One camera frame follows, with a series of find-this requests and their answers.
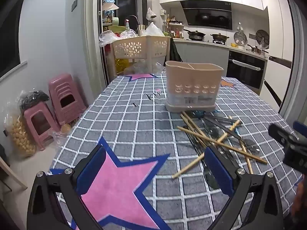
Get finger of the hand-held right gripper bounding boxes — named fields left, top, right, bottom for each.
left=268, top=123, right=300, bottom=149
left=293, top=121, right=307, bottom=140

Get green plastic basin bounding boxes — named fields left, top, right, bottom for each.
left=107, top=25, right=129, bottom=33

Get black built-in oven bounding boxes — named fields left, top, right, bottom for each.
left=225, top=50, right=268, bottom=89

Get bag of yellow balls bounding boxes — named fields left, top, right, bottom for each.
left=3, top=110, right=36, bottom=157

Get wooden furniture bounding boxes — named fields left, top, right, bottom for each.
left=0, top=158, right=28, bottom=192

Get white kitchen counter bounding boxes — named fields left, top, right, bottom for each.
left=172, top=38, right=269, bottom=64

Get spice rack with bottles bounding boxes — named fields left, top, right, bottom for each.
left=164, top=20, right=185, bottom=39

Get short pink plastic stool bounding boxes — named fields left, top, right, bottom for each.
left=23, top=102, right=60, bottom=151

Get dark cooking pot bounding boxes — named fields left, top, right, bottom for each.
left=210, top=33, right=229, bottom=44

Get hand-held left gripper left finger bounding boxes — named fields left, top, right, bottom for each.
left=26, top=142, right=107, bottom=230

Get teal plastic utensil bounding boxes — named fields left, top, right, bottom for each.
left=191, top=110, right=207, bottom=120

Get tall stack of pink stools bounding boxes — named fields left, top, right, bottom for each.
left=49, top=74, right=87, bottom=125

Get small metal saucepan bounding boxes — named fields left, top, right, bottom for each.
left=247, top=44, right=269, bottom=55

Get clear crumpled plastic bag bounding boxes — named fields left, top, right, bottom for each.
left=51, top=123, right=72, bottom=145

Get black plastic bag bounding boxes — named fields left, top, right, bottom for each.
left=20, top=90, right=50, bottom=111

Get black range hood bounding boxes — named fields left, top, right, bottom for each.
left=180, top=1, right=233, bottom=31

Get blue floral bamboo chopstick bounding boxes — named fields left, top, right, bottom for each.
left=171, top=119, right=241, bottom=179

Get sliding door frame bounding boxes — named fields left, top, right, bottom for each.
left=84, top=0, right=111, bottom=91

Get dark hanging cloth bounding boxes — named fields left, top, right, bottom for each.
left=168, top=38, right=183, bottom=63

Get hanging white plastic bag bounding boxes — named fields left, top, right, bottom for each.
left=146, top=7, right=157, bottom=21

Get yellow oil bottle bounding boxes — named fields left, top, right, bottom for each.
left=115, top=57, right=131, bottom=73

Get round dark wall rack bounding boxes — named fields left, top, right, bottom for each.
left=255, top=29, right=269, bottom=46

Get beige plastic utensil holder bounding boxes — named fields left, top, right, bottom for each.
left=165, top=61, right=224, bottom=113

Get beige perforated basket rack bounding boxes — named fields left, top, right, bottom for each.
left=110, top=35, right=171, bottom=82

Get round metal strainer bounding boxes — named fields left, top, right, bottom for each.
left=234, top=31, right=247, bottom=46

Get black wok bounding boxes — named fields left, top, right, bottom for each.
left=183, top=29, right=206, bottom=41

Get grey checked star tablecloth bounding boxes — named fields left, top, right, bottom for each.
left=47, top=73, right=304, bottom=230

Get black kitchen faucet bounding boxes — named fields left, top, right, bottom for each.
left=125, top=15, right=141, bottom=27

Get clear bag of vegetables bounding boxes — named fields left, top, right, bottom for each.
left=123, top=61, right=166, bottom=75

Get person's right forearm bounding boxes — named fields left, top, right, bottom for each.
left=291, top=180, right=307, bottom=221

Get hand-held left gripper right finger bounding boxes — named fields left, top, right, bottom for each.
left=203, top=146, right=292, bottom=230

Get dark chopsticks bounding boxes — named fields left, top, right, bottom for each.
left=207, top=116, right=261, bottom=153

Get dark window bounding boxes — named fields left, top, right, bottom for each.
left=0, top=0, right=23, bottom=78

